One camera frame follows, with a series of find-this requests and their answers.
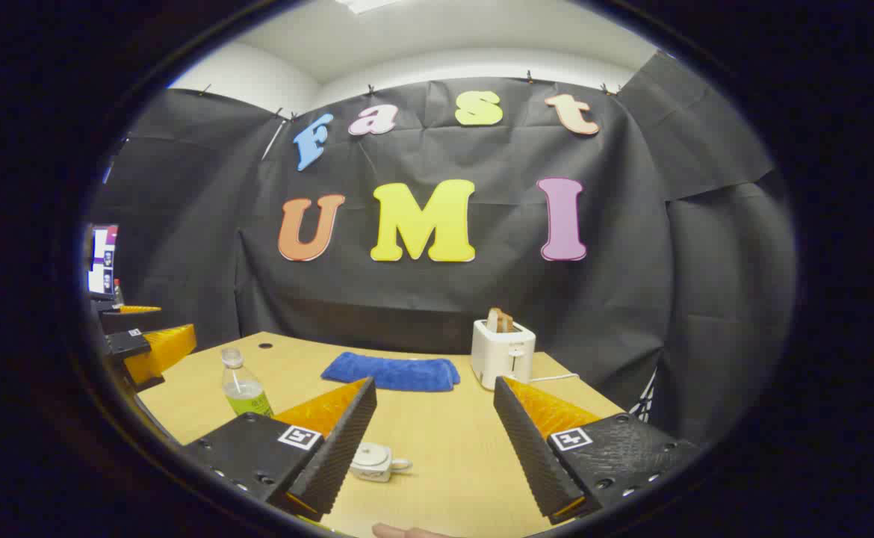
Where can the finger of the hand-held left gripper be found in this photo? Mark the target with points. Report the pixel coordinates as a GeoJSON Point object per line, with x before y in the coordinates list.
{"type": "Point", "coordinates": [160, 347]}
{"type": "Point", "coordinates": [138, 321]}

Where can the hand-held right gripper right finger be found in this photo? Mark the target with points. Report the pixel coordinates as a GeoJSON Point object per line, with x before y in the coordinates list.
{"type": "Point", "coordinates": [530, 456]}

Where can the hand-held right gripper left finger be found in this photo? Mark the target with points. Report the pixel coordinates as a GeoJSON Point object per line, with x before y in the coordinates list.
{"type": "Point", "coordinates": [340, 456]}

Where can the white teacup lid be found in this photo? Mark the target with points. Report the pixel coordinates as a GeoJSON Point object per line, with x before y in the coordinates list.
{"type": "Point", "coordinates": [371, 452]}

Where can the white floral teacup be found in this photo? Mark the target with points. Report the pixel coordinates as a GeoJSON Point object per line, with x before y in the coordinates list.
{"type": "Point", "coordinates": [373, 467]}

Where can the green label water bottle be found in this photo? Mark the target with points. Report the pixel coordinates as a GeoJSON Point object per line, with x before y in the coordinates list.
{"type": "Point", "coordinates": [246, 396]}

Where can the red label bottle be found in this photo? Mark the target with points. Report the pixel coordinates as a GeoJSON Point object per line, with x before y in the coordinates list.
{"type": "Point", "coordinates": [117, 293]}

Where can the computer monitor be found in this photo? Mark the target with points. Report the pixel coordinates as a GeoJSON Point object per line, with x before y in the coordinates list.
{"type": "Point", "coordinates": [102, 258]}

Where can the blue towel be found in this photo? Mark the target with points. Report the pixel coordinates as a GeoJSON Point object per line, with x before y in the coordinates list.
{"type": "Point", "coordinates": [392, 371]}

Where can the white toaster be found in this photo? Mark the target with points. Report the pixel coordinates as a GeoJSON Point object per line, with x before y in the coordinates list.
{"type": "Point", "coordinates": [500, 359]}

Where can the white striped object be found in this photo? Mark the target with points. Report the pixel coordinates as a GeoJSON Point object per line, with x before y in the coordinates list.
{"type": "Point", "coordinates": [645, 400]}

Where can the bread slice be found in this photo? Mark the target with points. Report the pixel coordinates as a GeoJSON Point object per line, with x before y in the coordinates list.
{"type": "Point", "coordinates": [500, 321]}

